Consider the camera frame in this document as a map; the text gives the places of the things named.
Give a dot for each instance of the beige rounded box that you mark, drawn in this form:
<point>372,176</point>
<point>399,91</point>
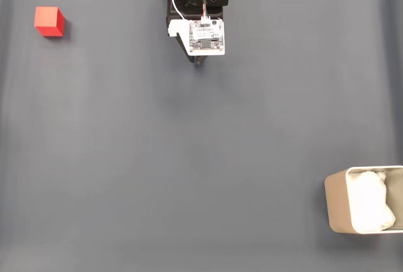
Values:
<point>337,202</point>

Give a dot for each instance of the dark blue table mat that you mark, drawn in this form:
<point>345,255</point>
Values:
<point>201,158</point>

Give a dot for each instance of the white crumpled cloth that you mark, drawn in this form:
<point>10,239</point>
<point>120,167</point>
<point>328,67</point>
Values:
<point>368,202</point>

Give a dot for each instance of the red cube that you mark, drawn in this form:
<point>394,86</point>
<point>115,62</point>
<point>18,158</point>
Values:
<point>47,17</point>

